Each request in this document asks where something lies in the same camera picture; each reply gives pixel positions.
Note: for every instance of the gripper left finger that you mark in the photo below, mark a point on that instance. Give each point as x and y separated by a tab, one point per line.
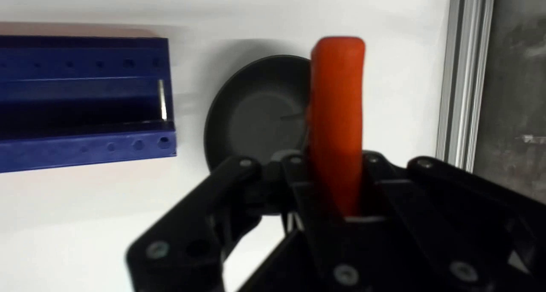
196	236

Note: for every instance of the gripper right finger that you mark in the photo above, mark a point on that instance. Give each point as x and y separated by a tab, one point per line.
448	223

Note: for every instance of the red cylindrical object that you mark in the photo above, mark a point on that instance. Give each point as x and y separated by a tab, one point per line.
338	121

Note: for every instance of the black bowl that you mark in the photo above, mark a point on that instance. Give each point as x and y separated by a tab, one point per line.
256	117

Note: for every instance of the aluminium frame profile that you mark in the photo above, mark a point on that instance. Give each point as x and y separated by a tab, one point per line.
463	74

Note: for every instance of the blue perforated metal rail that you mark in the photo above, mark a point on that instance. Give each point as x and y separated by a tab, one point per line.
85	104

